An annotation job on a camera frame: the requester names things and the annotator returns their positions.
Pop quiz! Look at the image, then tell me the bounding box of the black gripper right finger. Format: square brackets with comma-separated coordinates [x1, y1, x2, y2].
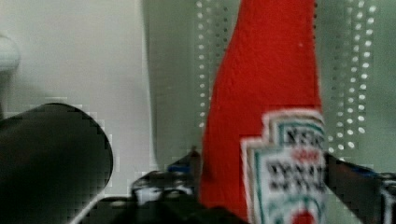
[324, 153, 396, 224]

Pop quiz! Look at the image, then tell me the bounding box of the green oval strainer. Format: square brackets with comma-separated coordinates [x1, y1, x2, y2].
[142, 0, 396, 224]

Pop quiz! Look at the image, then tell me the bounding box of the red felt ketchup bottle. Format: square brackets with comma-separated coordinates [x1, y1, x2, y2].
[200, 0, 326, 224]

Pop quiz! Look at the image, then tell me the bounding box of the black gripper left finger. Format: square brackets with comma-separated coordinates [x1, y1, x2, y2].
[131, 146, 202, 205]

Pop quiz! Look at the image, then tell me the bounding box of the black cylindrical pot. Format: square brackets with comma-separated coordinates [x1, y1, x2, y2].
[0, 104, 113, 224]

